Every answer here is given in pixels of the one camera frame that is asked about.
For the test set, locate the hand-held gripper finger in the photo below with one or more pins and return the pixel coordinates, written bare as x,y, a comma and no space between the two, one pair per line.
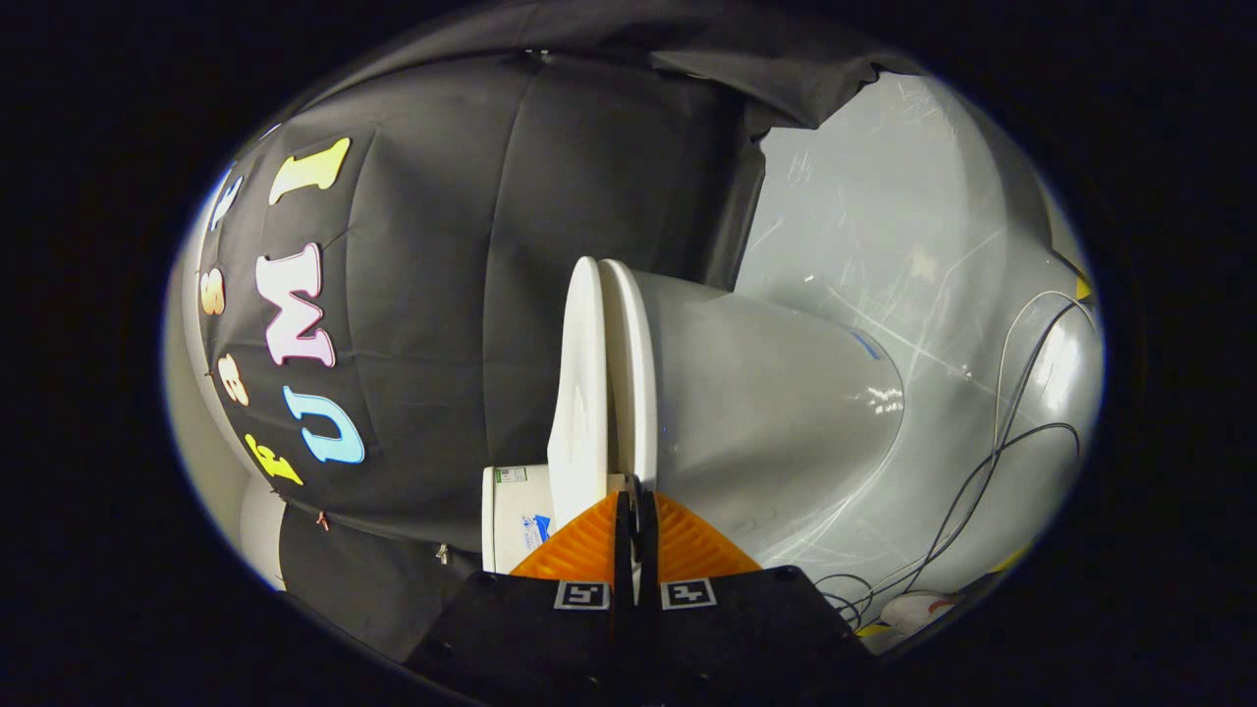
622,555
646,555

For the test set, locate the white toilet lid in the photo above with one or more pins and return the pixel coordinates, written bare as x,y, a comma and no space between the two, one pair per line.
579,393

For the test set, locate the white toilet seat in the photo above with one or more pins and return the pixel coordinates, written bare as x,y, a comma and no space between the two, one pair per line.
633,373

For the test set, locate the white and red object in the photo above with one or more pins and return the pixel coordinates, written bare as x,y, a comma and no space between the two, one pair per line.
913,609

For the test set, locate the black backdrop cloth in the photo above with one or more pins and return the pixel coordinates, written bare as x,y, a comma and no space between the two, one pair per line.
442,295

